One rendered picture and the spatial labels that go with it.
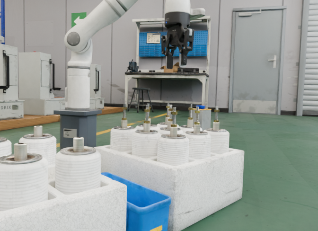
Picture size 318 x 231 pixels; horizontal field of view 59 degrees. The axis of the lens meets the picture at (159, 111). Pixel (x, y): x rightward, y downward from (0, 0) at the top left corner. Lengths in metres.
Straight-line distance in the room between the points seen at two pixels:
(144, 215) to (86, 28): 0.77
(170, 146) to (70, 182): 0.32
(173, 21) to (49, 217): 0.58
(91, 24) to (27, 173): 0.75
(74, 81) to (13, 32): 7.10
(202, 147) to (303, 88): 5.17
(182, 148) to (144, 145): 0.14
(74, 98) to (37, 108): 2.33
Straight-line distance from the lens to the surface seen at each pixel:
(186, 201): 0.83
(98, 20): 1.17
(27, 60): 3.59
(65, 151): 0.63
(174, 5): 0.84
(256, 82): 5.98
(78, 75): 1.18
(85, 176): 0.61
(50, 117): 3.39
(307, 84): 6.07
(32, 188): 0.56
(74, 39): 1.18
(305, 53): 6.05
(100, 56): 6.76
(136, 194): 0.84
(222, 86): 5.98
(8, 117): 3.03
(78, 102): 1.18
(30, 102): 3.55
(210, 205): 0.94
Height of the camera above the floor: 0.38
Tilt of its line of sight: 4 degrees down
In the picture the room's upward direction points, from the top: 2 degrees clockwise
